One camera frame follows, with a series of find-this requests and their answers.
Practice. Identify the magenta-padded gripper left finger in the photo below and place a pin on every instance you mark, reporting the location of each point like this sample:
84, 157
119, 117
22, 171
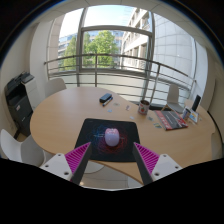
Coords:
56, 165

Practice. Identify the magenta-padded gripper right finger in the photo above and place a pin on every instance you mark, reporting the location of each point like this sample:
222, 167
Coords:
166, 165

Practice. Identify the lilac and pink computer mouse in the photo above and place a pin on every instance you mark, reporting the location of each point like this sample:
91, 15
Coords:
112, 137

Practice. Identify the black mouse pad, red-blue print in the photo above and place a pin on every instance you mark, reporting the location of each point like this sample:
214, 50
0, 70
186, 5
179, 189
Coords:
128, 140

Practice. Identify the white chair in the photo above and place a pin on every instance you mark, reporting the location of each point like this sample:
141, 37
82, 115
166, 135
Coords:
54, 86
20, 150
173, 93

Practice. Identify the yellow and blue sticker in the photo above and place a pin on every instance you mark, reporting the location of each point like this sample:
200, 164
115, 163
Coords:
157, 125

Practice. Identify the red and black magazine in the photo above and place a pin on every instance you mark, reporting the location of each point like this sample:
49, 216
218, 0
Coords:
170, 120

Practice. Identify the small green-blue sticker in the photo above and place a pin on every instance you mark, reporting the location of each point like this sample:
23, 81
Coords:
150, 118

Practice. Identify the white mug with blue print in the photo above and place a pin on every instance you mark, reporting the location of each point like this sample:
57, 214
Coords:
186, 114

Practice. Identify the white and blue booklet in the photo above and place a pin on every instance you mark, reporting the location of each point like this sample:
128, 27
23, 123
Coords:
194, 116

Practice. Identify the small white sticker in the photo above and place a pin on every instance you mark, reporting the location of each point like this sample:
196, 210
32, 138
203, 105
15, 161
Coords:
132, 117

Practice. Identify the white mug with red print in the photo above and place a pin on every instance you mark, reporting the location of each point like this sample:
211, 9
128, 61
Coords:
143, 108

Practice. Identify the black upright cylinder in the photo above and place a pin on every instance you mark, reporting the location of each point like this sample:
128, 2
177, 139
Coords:
196, 102

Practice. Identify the black and white office printer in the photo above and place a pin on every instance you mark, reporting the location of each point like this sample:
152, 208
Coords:
18, 103

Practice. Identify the small blue sticker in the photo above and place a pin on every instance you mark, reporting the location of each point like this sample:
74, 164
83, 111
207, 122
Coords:
109, 110

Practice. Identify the blue marker pen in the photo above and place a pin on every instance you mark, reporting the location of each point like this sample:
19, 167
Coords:
108, 101

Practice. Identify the black whiteboard eraser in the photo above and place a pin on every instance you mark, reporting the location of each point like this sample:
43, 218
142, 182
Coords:
105, 97

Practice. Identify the grey metal balcony railing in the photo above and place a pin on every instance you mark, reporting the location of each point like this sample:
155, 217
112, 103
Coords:
133, 57

